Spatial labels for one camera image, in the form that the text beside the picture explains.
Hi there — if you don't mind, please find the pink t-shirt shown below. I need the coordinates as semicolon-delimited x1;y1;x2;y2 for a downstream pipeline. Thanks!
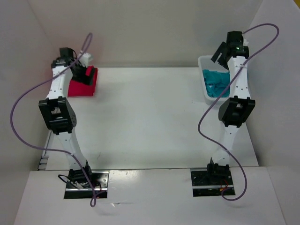
67;67;98;97

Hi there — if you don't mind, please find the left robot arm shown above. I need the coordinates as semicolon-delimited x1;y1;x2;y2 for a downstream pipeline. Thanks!
38;59;93;188

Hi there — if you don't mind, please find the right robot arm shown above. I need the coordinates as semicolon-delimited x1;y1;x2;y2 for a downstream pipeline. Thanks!
205;41;255;185

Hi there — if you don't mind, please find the white plastic basket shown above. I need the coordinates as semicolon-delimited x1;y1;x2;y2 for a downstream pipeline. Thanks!
198;56;231;105

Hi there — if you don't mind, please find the teal t-shirt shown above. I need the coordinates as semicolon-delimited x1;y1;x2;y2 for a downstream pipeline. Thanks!
202;69;230;98

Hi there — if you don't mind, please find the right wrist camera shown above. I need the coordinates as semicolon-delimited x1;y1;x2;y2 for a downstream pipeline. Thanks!
226;31;244;46

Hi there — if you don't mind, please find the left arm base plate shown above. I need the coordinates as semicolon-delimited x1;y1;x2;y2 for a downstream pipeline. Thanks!
58;171;110;199

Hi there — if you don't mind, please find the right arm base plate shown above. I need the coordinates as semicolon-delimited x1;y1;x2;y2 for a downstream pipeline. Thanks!
190;169;235;197

